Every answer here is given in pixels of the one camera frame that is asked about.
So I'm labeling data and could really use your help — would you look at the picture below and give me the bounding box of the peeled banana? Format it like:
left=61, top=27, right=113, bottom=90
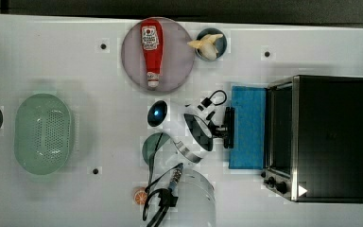
left=187, top=34, right=223, bottom=61

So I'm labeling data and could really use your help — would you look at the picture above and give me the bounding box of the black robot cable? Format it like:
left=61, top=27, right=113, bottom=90
left=142, top=89, right=228, bottom=227

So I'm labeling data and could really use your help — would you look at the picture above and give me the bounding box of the grey round plate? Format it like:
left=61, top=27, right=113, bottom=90
left=121, top=17, right=195, bottom=93

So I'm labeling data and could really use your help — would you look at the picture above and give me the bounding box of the green perforated colander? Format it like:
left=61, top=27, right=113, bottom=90
left=14, top=94, right=72, bottom=175

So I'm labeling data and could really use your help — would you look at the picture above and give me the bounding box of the orange slice toy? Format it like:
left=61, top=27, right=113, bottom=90
left=133, top=187, right=147, bottom=205

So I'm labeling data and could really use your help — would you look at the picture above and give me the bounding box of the blue small bowl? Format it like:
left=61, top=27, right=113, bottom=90
left=196, top=27, right=227, bottom=61

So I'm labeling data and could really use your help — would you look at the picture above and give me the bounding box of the blue oven door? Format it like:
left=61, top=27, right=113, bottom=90
left=229, top=86, right=266, bottom=169

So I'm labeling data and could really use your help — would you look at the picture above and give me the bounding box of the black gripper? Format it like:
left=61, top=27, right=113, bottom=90
left=205, top=111, right=221, bottom=138

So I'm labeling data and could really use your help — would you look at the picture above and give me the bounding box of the black toaster oven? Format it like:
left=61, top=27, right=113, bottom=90
left=262, top=75, right=363, bottom=203

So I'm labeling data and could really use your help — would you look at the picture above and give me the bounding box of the red ketchup bottle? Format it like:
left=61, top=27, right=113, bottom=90
left=140, top=19, right=164, bottom=88

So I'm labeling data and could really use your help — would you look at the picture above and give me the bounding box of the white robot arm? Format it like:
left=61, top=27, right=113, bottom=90
left=142, top=100, right=216, bottom=227

